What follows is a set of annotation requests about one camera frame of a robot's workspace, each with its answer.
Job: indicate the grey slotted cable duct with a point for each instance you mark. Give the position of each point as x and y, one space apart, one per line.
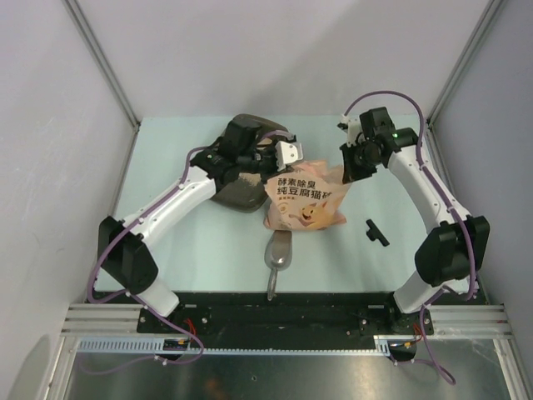
378 346

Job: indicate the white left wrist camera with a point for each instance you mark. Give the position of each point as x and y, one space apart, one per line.
288 153

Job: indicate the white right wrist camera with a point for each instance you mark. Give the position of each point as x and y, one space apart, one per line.
352 128

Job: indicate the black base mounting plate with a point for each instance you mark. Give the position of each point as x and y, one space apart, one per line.
291 320

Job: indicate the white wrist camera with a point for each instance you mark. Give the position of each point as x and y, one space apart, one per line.
288 153
352 128

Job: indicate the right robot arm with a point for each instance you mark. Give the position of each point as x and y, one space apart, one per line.
456 240

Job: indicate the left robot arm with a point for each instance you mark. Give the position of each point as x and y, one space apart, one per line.
124 249

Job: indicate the silver metal scoop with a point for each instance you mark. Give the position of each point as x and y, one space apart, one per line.
277 257

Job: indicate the aluminium frame post left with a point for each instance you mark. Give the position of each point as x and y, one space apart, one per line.
89 37

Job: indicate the aluminium rail right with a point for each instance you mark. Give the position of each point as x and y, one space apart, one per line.
470 322

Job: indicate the pink cat litter bag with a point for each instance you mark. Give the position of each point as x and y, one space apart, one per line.
308 198

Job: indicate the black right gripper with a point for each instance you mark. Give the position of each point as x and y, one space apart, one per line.
352 173

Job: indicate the aluminium frame post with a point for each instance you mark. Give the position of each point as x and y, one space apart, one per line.
89 37
473 45

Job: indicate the aluminium frame post right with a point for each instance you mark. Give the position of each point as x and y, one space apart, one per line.
473 45

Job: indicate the black bag sealing clip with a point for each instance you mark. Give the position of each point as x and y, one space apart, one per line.
375 234

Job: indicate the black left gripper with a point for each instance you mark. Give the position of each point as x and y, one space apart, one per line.
274 171

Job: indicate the brown litter box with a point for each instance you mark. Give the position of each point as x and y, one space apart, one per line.
247 193

